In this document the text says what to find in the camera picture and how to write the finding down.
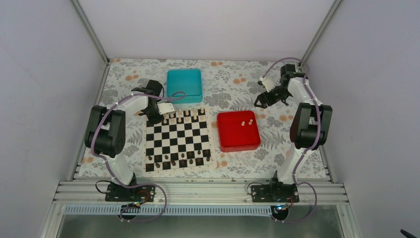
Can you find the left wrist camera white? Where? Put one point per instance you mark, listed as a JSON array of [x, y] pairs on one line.
[[165, 108]]

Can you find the teal plastic box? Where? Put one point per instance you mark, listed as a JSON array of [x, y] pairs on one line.
[[188, 81]]

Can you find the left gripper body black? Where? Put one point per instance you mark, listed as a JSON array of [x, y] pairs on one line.
[[149, 112]]

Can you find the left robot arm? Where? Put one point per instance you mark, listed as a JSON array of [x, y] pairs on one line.
[[106, 131]]

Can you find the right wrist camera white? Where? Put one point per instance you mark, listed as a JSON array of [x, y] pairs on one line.
[[267, 83]]

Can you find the floral patterned tablecloth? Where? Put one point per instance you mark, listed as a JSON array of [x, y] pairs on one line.
[[227, 86]]

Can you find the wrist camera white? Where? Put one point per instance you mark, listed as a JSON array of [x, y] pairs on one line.
[[165, 108], [267, 83]]

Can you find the red plastic tray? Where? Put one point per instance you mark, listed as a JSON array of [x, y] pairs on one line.
[[235, 138]]

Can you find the aluminium rail frame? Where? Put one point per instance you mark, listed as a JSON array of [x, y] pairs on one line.
[[187, 192]]

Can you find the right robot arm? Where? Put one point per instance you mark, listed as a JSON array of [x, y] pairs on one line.
[[309, 128]]

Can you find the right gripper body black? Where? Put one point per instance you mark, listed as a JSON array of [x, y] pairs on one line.
[[282, 93]]

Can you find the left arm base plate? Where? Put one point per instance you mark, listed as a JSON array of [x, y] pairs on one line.
[[117, 193]]

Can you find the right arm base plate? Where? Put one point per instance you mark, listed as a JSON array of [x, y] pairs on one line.
[[284, 193]]

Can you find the black white chessboard mat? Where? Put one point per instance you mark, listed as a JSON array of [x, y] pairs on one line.
[[174, 139]]

